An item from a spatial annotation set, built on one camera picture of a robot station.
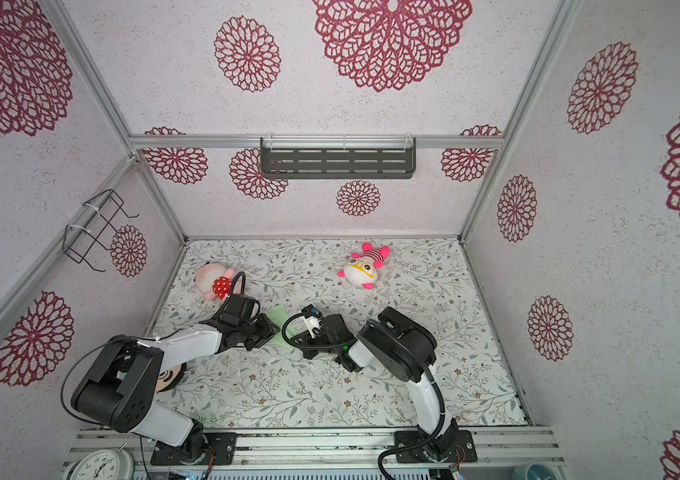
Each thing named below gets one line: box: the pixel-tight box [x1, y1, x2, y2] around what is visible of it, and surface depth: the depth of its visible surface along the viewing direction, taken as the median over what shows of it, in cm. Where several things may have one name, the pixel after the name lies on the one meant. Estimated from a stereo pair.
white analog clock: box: [64, 449, 135, 480], surface depth 70 cm
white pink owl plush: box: [338, 242, 391, 290], surface depth 105 cm
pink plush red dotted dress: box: [195, 263, 242, 301], surface depth 102 cm
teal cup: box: [512, 462, 563, 480], surface depth 68 cm
